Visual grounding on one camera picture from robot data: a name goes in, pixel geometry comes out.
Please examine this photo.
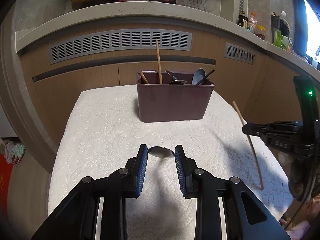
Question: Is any bamboo chopstick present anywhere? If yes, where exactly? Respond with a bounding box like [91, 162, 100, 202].
[232, 100, 264, 190]
[156, 38, 163, 84]

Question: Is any blue plastic spoon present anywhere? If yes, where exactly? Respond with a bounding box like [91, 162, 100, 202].
[192, 68, 206, 85]

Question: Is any brown wooden spoon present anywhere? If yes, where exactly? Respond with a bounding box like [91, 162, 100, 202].
[139, 72, 149, 84]

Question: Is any white kitchen countertop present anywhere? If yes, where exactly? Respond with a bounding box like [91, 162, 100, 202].
[15, 1, 319, 81]

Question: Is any black chopstick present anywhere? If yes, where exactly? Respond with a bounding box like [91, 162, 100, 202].
[197, 69, 215, 85]

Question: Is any small grey vent grille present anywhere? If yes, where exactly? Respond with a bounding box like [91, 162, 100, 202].
[223, 43, 256, 64]

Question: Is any maroon utensil holder box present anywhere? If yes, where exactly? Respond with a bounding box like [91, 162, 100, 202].
[136, 70, 214, 122]

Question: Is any green plastic bag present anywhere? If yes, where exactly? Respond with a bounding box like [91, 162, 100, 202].
[272, 30, 290, 50]

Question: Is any dark brown glossy spoon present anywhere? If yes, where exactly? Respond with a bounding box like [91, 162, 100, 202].
[169, 80, 188, 85]

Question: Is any yellow lid jar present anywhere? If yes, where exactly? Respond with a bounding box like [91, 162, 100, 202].
[254, 25, 266, 40]

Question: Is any orange capped clear bottle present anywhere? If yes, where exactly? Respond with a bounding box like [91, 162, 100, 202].
[247, 12, 257, 33]

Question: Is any grey countertop utensil caddy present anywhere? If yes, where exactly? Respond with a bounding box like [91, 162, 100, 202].
[271, 10, 290, 40]

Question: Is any dark soy sauce bottle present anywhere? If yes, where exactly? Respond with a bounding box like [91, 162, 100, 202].
[238, 10, 248, 29]

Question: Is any red paper banner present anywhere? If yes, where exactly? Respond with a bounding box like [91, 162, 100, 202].
[0, 154, 13, 216]

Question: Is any long grey vent grille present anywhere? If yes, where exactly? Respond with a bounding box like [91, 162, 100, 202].
[48, 28, 193, 64]

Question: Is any black handled metal spoon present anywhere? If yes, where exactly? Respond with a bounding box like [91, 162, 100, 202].
[165, 70, 177, 81]

